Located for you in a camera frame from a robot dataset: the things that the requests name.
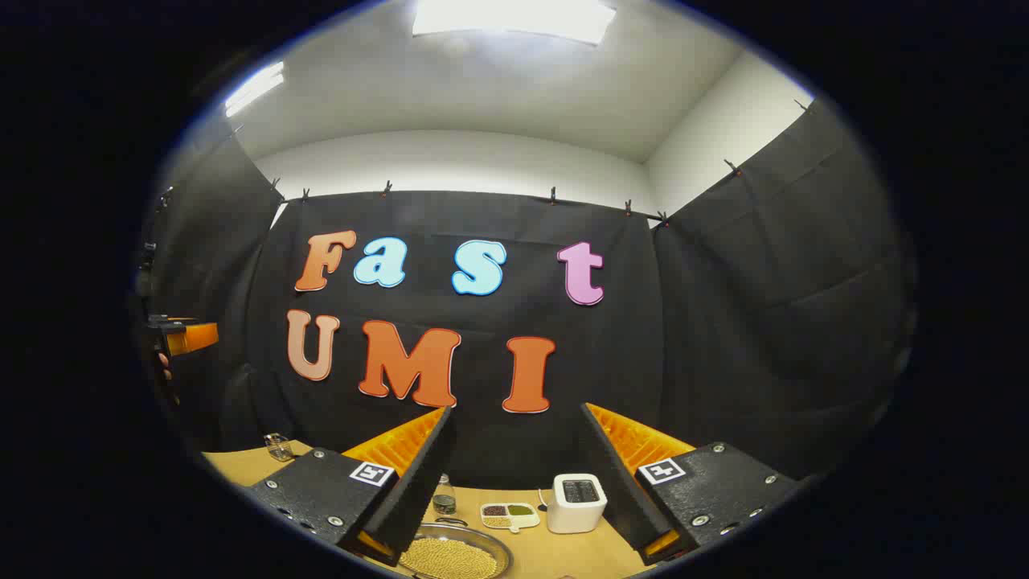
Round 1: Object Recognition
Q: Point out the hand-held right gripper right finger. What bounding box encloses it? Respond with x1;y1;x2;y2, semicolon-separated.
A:
580;402;801;566

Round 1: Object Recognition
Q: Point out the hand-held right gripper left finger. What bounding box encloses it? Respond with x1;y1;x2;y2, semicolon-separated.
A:
245;406;457;568

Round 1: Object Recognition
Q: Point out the stainless steel pot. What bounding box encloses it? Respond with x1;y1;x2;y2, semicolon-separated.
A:
398;517;514;579

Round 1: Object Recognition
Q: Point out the white toaster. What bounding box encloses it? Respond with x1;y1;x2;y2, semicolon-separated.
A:
546;473;609;535

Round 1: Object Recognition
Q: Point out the pile of soybeans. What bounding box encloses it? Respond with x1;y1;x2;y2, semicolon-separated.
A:
400;537;499;579

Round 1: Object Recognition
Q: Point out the white divided dish of beans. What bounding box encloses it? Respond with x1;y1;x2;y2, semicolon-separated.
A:
480;502;541;532

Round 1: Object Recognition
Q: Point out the black backdrop cloth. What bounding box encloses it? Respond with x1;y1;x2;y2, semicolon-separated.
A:
141;98;917;491

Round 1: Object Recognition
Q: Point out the rectangular ceiling light panel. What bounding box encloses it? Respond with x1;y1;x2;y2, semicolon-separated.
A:
223;61;285;118
412;0;617;46

